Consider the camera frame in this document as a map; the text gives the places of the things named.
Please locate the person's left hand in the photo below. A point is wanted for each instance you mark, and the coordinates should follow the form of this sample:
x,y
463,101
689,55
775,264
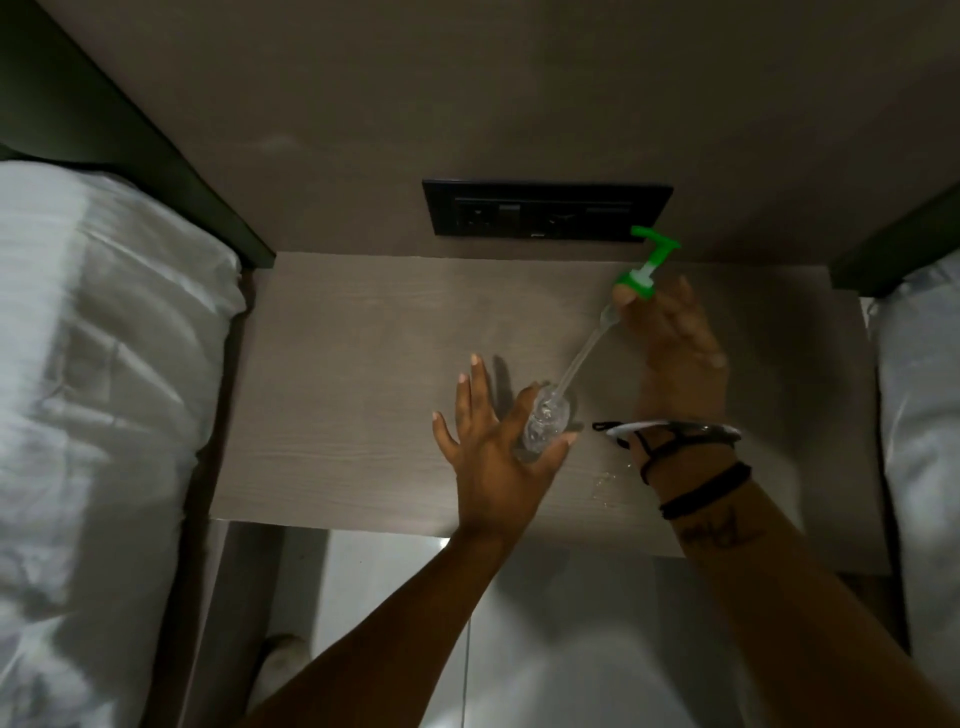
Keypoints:
x,y
487,480

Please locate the person's right hand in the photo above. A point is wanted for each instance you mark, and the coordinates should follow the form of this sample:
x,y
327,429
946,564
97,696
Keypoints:
x,y
679,367

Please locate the person's right thumb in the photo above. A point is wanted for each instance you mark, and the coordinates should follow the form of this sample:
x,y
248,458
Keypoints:
x,y
627,301

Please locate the person's left thumb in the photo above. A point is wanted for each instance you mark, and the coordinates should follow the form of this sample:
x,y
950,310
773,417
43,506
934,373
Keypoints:
x,y
561,444

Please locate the person's left middle finger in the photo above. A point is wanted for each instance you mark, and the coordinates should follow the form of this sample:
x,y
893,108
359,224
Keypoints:
x,y
480,394

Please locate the person's left little finger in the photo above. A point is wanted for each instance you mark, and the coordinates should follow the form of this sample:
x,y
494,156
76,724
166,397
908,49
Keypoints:
x,y
445,435

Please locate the clear plastic bottle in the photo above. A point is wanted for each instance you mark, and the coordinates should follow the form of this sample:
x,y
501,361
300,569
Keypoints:
x,y
546,424

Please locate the green pump with clear tube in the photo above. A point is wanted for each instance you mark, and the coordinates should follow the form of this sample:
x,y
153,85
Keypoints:
x,y
643,276

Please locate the person's right forearm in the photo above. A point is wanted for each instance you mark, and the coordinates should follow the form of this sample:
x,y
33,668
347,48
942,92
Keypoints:
x,y
787,600

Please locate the person's left forearm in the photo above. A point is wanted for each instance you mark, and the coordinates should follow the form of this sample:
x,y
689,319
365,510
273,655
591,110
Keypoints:
x,y
390,637

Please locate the clear liquid spill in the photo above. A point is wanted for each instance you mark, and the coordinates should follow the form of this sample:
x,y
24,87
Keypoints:
x,y
606,487

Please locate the white and black bangle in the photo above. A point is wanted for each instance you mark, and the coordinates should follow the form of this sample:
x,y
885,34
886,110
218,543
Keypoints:
x,y
697,429

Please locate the grey wooden nightstand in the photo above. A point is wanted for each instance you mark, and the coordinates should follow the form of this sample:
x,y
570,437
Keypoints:
x,y
225,600

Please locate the dark headboard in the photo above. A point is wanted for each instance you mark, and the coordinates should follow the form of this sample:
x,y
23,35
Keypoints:
x,y
135,127
900,247

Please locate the white bed duvet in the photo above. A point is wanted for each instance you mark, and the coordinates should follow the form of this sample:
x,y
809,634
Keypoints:
x,y
97,420
922,420

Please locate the black wall socket panel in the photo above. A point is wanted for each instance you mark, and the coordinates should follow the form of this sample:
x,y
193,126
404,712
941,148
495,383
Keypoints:
x,y
547,210

